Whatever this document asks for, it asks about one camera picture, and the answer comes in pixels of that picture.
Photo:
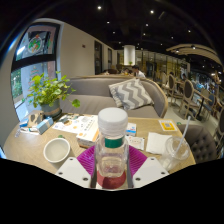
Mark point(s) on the dark pedestal cafe table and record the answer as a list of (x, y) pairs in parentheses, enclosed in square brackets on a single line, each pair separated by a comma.
[(202, 101)]

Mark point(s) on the grey white chevron cushion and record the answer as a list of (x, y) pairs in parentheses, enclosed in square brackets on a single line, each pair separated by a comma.
[(131, 93)]

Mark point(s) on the person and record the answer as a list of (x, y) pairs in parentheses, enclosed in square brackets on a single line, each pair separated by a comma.
[(125, 71), (137, 71)]

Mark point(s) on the blue white small card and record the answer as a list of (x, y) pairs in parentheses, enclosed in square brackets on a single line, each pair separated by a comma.
[(132, 129)]

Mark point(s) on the pale green ceramic mug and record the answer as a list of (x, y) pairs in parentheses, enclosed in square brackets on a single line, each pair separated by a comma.
[(56, 150)]

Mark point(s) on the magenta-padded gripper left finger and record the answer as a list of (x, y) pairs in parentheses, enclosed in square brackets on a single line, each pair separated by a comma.
[(74, 172)]

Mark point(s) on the group of wooden dining chairs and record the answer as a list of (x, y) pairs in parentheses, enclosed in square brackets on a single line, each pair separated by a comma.
[(186, 93)]

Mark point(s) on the white paper napkin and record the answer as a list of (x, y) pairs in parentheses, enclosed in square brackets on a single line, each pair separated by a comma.
[(157, 143)]

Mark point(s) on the colourful window poster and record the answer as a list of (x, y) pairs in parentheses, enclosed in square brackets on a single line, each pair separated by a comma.
[(36, 41)]

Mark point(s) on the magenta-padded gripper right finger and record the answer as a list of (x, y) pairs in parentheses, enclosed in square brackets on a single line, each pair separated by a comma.
[(150, 170)]

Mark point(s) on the yellow square table card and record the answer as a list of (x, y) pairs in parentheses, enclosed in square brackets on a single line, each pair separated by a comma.
[(168, 125)]

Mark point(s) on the clear white-capped water bottle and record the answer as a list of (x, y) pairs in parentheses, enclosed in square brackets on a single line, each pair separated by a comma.
[(111, 160)]

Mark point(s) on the clear drinking straw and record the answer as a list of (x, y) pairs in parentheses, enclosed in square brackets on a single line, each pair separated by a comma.
[(184, 133)]

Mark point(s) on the green potted plant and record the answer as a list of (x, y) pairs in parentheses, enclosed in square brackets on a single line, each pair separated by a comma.
[(50, 90)]

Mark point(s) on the grey curved sofa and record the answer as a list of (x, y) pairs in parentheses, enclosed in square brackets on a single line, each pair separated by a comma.
[(90, 96)]

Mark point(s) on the white printed brochure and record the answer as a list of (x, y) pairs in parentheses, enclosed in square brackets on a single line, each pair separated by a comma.
[(66, 122)]

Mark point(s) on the blue white small box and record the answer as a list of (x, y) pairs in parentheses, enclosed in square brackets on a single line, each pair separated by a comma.
[(44, 125)]

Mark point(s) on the group of ceiling lights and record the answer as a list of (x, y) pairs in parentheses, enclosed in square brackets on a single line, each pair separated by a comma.
[(151, 11)]

